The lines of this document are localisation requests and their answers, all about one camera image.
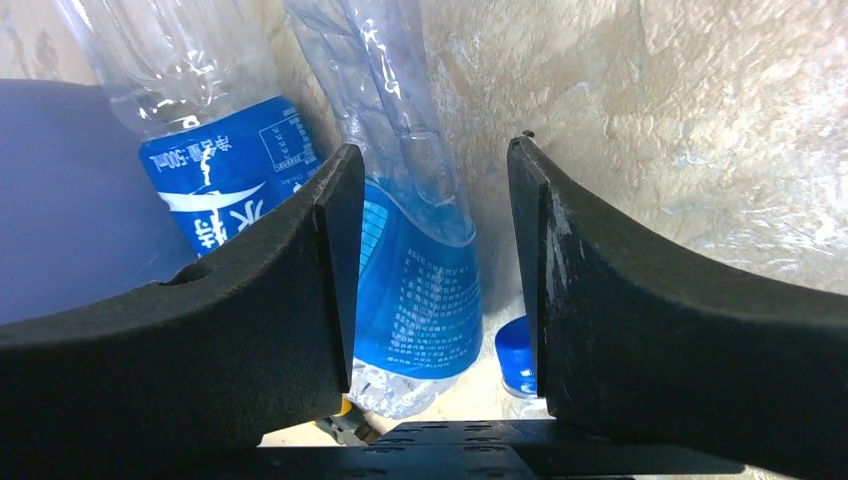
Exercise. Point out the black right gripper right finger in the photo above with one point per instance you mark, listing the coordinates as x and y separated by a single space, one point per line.
636 337

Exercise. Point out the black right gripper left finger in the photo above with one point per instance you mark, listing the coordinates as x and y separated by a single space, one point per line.
251 338

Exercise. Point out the small clear bottle blue cap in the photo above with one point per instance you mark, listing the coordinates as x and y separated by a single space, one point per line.
515 358

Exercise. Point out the blue plastic bin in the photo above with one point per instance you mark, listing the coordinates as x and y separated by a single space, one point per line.
80 219

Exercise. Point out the crushed blue label bottle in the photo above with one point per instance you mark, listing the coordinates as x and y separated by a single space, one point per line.
419 305

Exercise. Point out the clear bottle white cap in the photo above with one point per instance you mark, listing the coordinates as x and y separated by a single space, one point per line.
197 83

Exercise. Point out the yellow handled pliers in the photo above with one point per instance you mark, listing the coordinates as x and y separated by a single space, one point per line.
349 427

